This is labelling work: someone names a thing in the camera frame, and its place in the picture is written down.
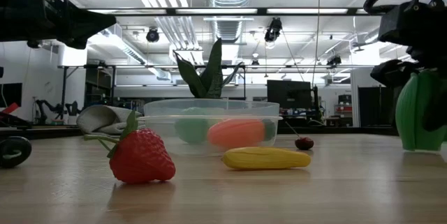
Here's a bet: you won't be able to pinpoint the dark red toy cherry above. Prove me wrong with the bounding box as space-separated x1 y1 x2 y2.
284 121 315 151

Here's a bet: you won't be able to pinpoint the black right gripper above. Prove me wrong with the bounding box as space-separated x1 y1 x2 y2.
370 38 447 133

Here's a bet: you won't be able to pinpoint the grey folded cloth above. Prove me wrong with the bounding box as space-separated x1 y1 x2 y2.
76 104 143 135

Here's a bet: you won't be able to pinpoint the black monitor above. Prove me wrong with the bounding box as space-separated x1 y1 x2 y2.
267 80 312 110

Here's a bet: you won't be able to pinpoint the orange toy carrot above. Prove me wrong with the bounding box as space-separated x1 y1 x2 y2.
206 118 277 149

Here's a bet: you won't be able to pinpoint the black shelving rack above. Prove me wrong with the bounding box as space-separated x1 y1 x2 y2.
83 65 116 110

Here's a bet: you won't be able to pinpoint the black cabinets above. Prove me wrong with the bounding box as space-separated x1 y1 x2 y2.
358 86 402 128

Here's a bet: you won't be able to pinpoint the red bar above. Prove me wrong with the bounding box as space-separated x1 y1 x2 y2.
0 102 20 115

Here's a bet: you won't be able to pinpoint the black wall screen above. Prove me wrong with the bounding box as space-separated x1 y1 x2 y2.
0 82 23 108

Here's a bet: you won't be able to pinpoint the black overhead rig beam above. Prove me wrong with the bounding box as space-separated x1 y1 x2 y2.
87 6 385 17

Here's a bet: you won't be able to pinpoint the shelf with red bins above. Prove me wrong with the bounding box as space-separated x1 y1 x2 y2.
337 94 353 115

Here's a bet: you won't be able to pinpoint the black hanging camera with cable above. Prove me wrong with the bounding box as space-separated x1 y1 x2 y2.
264 17 283 43

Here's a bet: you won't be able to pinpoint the green artificial succulent plant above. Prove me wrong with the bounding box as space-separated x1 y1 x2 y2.
173 38 244 99

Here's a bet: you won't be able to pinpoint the bumpy green toy fruit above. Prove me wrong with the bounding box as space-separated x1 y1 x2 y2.
173 107 210 144

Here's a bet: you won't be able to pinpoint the red toy strawberry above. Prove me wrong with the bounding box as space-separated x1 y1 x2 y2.
83 110 177 184

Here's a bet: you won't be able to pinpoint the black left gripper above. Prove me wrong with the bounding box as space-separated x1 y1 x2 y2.
12 2 117 50

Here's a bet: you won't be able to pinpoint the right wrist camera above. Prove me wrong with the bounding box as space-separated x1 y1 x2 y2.
378 0 432 47

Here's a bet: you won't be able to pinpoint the yellow toy corn cob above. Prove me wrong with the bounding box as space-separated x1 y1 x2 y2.
221 147 312 170

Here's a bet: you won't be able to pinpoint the clear plastic tupperware container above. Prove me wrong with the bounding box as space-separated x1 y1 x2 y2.
138 98 284 158

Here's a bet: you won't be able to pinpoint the black wheel object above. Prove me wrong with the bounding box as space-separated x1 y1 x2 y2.
0 135 33 169

